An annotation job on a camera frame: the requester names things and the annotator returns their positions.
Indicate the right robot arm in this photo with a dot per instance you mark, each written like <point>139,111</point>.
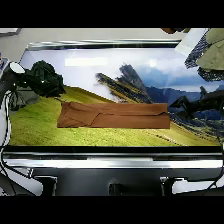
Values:
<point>200,104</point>

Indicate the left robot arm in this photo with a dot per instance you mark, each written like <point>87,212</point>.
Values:
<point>4,116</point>

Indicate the brown pants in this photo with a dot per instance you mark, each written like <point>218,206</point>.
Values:
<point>126,116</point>

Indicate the grey garment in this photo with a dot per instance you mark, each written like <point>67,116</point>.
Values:
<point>26,97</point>

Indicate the khaki garment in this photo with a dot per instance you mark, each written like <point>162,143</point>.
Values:
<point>213,55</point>

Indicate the silver frame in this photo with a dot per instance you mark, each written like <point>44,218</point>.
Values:
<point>113,163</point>

